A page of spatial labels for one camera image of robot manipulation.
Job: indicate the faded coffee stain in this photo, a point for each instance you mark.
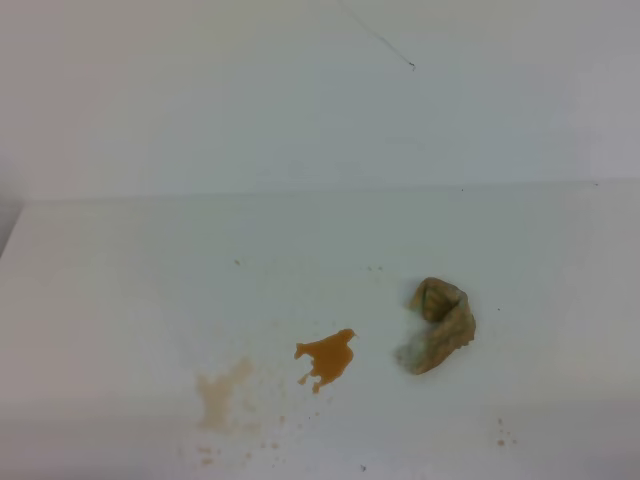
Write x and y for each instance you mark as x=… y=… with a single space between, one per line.
x=229 y=401

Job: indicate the stained green rag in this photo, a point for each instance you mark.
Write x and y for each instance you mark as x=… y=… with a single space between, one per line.
x=450 y=323

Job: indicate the brown coffee puddle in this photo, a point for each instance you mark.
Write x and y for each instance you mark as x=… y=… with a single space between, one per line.
x=329 y=358

